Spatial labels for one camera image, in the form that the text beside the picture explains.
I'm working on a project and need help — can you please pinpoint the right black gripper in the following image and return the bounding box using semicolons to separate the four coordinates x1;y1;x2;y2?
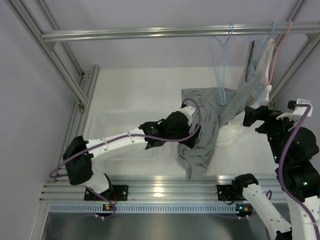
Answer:
243;105;299;164

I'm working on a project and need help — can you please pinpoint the grey tank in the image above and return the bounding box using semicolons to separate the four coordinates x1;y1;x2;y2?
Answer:
219;40;262;128
177;87;244;181

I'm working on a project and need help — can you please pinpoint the blue wire hanger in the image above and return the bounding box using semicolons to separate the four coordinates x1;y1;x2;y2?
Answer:
249;21;276;108
209;23;234;106

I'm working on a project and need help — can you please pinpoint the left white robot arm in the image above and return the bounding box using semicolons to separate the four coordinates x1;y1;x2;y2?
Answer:
63;110;200;200

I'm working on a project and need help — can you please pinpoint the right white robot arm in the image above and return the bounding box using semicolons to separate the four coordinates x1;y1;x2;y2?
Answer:
231;101;320;240

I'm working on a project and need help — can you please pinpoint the white tank top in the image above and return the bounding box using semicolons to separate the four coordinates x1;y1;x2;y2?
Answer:
215;38;276;149

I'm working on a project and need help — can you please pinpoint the white plastic basket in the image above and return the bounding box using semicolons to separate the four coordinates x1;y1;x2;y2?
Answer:
91;109;166;160

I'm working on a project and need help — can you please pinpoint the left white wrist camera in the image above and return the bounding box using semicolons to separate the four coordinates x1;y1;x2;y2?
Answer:
179;105;196;126

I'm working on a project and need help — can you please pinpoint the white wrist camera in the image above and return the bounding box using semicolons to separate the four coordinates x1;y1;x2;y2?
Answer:
276;98;313;122
179;105;196;126

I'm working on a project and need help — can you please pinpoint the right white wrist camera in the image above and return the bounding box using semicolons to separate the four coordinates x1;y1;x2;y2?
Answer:
276;98;313;122

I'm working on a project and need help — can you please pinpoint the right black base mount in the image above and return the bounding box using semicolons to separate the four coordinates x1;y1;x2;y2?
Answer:
216;184;245;202

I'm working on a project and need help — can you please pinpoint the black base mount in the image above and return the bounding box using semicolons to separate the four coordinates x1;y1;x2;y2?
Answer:
216;184;245;202
84;185;129;202

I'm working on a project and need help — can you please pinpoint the pink wire hanger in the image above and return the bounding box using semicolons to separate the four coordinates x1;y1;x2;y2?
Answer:
263;20;293;88

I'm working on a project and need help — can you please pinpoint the white slotted cable duct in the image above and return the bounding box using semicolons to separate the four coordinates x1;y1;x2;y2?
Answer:
49;203;239;214

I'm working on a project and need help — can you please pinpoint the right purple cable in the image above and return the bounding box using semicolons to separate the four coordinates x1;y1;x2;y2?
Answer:
264;103;318;240

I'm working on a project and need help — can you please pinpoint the purple cable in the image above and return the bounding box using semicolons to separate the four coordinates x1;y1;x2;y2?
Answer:
264;103;318;240
49;97;202;217

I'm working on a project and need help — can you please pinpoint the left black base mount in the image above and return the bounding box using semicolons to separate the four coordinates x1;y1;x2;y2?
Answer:
84;185;129;202

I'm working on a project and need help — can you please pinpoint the right aluminium frame post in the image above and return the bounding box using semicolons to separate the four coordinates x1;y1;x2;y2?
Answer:
269;0;320;106

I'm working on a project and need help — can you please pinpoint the aluminium frame post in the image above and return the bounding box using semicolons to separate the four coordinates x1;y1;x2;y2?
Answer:
4;0;101;113
269;0;320;106

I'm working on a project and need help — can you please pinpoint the aluminium top rail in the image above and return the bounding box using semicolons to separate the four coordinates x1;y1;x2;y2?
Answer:
41;21;320;43

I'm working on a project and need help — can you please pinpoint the left aluminium frame post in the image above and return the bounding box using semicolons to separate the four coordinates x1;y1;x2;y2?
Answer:
4;0;101;113

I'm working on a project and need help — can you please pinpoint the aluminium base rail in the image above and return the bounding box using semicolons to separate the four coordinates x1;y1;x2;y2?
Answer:
39;174;288;202

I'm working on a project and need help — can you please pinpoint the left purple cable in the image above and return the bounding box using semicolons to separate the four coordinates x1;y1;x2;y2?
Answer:
49;97;202;217

